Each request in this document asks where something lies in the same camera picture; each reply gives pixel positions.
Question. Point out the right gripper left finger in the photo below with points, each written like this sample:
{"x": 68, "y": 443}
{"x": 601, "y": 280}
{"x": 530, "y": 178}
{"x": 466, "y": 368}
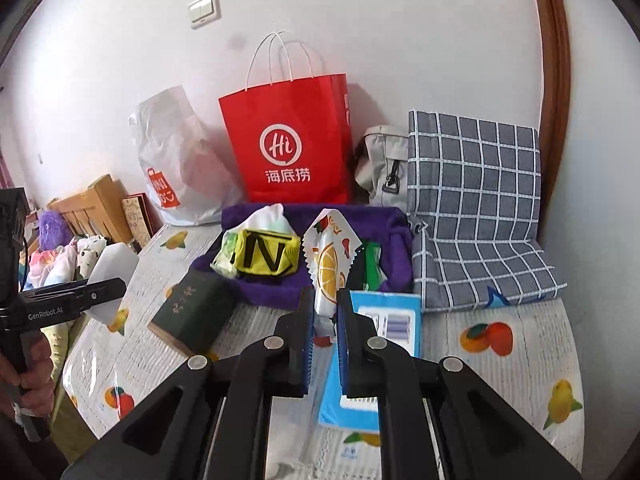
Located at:
{"x": 209, "y": 419}

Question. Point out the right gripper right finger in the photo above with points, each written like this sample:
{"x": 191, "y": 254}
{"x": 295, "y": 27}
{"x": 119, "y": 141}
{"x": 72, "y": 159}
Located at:
{"x": 438, "y": 420}

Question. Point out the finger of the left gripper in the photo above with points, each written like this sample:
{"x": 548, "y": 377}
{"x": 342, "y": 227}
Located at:
{"x": 101, "y": 296}

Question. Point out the white sponge block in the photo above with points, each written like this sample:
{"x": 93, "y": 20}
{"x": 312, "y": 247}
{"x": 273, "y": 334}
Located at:
{"x": 117, "y": 261}

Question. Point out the green tissue pack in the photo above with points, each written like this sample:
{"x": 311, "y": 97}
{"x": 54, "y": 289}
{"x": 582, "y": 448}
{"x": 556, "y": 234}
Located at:
{"x": 223, "y": 263}

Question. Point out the yellow black pouch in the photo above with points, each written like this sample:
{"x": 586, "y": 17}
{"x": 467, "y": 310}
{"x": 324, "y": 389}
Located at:
{"x": 267, "y": 253}

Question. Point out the fruit print sachet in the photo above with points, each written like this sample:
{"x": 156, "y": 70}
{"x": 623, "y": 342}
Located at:
{"x": 330, "y": 246}

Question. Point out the white glove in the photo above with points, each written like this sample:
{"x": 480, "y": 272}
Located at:
{"x": 268, "y": 218}

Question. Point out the person left hand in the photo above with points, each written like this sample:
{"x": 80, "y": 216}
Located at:
{"x": 39, "y": 396}

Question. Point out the purple plush toy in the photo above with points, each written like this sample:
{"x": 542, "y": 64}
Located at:
{"x": 53, "y": 230}

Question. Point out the wooden headboard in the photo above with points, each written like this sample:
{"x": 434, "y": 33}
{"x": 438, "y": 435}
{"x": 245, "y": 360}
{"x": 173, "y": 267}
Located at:
{"x": 96, "y": 211}

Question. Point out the patterned book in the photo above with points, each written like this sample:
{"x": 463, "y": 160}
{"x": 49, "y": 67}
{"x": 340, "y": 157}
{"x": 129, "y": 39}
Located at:
{"x": 142, "y": 218}

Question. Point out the dark green tea tin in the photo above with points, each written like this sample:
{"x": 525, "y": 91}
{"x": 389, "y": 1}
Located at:
{"x": 194, "y": 314}

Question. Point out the blue tissue pack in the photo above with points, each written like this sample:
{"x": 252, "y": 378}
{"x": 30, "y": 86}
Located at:
{"x": 349, "y": 401}

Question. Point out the white Miniso plastic bag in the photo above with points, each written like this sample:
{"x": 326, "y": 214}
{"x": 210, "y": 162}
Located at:
{"x": 187, "y": 182}

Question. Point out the purple towel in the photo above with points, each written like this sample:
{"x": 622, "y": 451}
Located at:
{"x": 386, "y": 226}

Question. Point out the grey checkered fabric cushion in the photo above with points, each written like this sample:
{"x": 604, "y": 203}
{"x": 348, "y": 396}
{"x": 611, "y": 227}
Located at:
{"x": 474, "y": 197}

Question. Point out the red paper shopping bag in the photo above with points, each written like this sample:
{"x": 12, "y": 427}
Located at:
{"x": 292, "y": 140}

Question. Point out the beige grey backpack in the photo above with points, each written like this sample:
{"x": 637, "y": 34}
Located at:
{"x": 382, "y": 169}

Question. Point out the white wall switch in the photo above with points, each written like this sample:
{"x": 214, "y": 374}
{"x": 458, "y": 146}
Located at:
{"x": 202, "y": 12}

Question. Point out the brown wooden door frame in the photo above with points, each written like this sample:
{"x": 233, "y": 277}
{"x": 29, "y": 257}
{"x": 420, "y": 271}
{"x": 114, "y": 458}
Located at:
{"x": 555, "y": 48}

